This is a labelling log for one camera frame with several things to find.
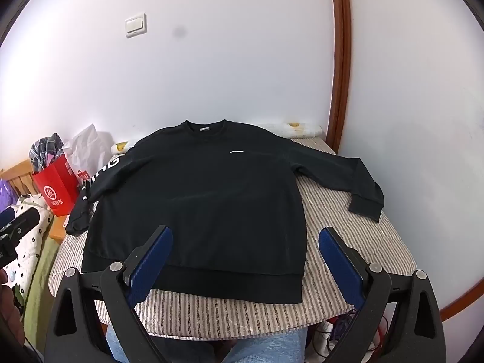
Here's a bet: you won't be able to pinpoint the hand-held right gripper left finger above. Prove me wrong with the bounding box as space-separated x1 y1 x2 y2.
44 225 175 363

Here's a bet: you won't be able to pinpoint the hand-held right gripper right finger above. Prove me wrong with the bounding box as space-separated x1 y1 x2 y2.
318 226 447 363

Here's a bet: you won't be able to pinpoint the black sweatshirt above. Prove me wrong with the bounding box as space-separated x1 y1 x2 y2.
66 119 384 304

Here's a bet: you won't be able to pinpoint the white flower print blanket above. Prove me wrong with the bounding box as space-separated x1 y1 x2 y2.
0 193 54 311

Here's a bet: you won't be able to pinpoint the purple bag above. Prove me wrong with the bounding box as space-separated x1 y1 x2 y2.
0 179 18 212

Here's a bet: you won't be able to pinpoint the red paper bag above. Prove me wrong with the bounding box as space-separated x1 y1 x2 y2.
32 153 89 217

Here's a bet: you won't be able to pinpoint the green sheet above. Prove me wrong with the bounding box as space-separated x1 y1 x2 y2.
23 231 61 348

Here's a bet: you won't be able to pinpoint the plaid cloth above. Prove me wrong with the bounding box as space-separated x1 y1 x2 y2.
29 133 70 172

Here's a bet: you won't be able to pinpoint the striped quilt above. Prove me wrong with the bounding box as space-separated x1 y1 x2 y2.
49 136 417 343

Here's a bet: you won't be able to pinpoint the white plastic bag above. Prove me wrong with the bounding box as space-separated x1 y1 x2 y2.
62 123 114 182

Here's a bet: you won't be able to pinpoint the person's legs in jeans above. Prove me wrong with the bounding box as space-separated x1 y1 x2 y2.
106 327 309 363

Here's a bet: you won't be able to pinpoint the white rolled cloth yellow print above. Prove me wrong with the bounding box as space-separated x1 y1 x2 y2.
110 121 324 155

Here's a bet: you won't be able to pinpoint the wooden bed frame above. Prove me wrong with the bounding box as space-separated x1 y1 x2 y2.
0 159 69 243

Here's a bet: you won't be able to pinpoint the tangled cables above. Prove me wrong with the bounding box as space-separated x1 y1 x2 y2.
308 308 390 363

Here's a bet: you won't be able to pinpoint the brown wooden door frame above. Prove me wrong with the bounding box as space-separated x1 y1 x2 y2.
326 0 353 155

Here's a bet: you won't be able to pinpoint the white light switch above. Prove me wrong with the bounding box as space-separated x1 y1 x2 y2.
125 13 147 38

